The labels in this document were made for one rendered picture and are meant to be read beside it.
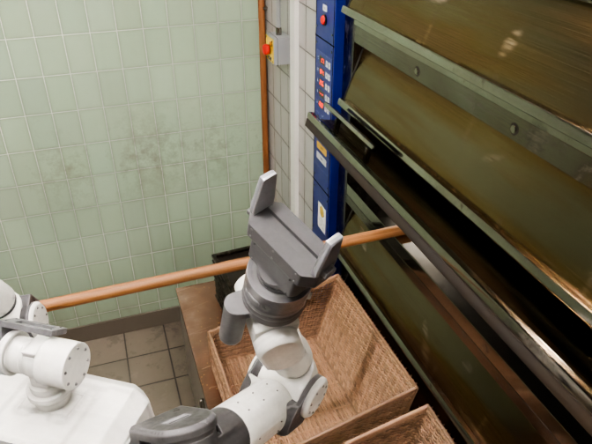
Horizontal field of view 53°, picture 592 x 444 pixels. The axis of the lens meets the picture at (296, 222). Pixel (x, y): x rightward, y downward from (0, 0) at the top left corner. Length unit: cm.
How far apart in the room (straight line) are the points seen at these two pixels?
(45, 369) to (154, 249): 208
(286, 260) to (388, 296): 109
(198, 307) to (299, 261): 169
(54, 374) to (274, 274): 33
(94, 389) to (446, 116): 91
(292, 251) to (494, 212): 60
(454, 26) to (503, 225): 41
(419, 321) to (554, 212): 63
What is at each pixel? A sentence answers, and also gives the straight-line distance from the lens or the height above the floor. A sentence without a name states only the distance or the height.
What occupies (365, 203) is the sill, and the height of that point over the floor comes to 118.
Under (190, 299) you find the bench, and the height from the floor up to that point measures 58.
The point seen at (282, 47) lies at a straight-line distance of 226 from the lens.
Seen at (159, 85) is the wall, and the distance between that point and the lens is 257.
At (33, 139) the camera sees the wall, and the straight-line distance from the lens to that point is 264.
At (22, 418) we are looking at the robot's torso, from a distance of 96.
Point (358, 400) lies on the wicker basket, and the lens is 196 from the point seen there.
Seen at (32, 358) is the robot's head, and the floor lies 150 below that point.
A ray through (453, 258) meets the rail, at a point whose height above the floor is 144.
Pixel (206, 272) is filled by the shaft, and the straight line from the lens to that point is 148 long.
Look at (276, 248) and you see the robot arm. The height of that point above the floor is 169.
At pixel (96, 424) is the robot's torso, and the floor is 140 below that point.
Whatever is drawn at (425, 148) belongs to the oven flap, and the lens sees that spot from 140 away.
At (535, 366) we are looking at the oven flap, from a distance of 99.
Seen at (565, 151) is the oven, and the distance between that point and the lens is 106.
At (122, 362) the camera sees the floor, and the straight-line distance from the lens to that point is 303.
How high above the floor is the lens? 207
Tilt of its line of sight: 32 degrees down
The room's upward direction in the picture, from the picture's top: straight up
